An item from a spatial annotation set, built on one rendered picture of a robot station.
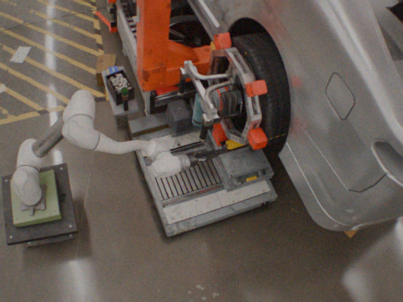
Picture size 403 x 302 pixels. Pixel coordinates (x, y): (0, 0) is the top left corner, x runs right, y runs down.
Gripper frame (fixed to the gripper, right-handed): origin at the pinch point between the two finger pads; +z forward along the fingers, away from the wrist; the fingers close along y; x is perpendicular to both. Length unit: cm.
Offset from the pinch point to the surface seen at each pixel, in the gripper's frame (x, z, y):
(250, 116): 21.9, 8.7, 27.7
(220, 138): 1.8, 8.5, -21.0
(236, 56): 53, 13, 14
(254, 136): 10.6, 10.2, 25.8
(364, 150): 14, 24, 98
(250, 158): -22, 34, -35
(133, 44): 73, -17, -106
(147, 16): 84, -26, -6
